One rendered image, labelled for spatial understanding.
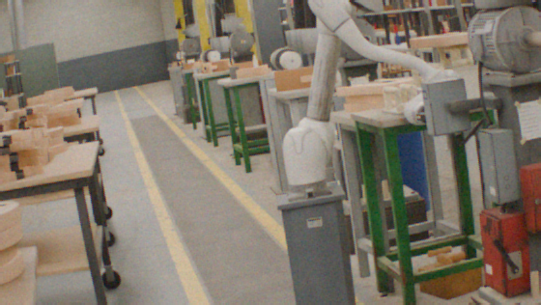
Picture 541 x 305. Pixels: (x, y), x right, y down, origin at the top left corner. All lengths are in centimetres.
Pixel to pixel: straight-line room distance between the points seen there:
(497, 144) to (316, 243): 103
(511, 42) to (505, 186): 53
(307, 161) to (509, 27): 118
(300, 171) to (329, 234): 28
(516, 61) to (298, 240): 129
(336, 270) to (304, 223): 24
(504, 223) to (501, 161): 23
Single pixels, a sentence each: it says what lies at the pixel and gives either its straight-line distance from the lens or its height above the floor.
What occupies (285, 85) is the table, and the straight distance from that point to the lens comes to 850.
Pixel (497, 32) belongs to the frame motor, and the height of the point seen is 129.
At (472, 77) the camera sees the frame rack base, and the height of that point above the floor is 105.
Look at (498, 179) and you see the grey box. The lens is 408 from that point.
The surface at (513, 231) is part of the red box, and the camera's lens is 408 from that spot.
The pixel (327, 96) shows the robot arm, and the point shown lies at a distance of 488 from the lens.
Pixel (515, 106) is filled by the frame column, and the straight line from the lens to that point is 405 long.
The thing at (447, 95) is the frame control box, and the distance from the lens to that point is 424.
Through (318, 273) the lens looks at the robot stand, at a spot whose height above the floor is 39.
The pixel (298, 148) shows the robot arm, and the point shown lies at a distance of 469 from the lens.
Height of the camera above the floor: 143
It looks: 6 degrees down
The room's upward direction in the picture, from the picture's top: 9 degrees counter-clockwise
